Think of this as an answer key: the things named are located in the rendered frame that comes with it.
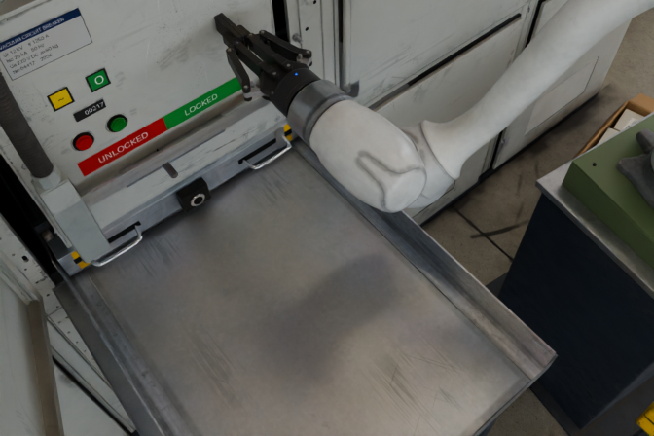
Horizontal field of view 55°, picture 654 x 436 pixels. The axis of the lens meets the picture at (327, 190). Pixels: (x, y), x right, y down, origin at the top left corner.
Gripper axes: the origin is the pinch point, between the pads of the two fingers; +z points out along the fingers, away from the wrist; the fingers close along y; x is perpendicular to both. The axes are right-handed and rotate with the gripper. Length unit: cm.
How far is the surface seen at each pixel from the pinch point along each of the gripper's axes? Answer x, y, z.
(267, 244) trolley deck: -38.4, -8.2, -14.5
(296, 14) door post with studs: -6.9, 15.6, 4.0
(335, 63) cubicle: -23.7, 24.1, 3.7
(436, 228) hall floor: -123, 65, -1
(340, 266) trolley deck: -38.4, -0.3, -27.2
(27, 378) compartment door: -34, -55, -12
